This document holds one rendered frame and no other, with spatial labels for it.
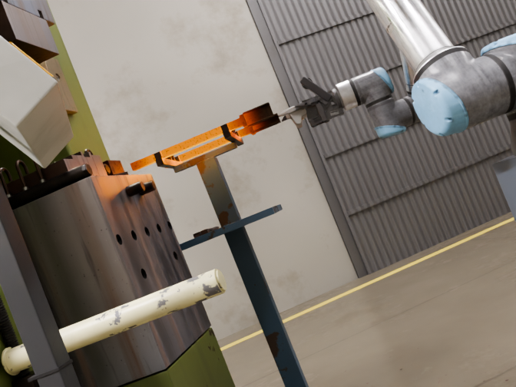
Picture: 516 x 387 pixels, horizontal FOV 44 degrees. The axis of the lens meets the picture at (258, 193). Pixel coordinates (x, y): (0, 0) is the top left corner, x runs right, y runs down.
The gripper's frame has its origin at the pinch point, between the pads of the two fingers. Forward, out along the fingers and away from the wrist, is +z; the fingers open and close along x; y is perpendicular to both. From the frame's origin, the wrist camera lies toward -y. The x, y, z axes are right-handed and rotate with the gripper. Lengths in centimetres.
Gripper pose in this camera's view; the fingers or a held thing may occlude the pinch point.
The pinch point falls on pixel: (279, 117)
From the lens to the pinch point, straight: 209.6
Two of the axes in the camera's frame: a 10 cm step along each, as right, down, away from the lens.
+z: -9.2, 3.7, 1.0
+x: 1.0, -0.1, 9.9
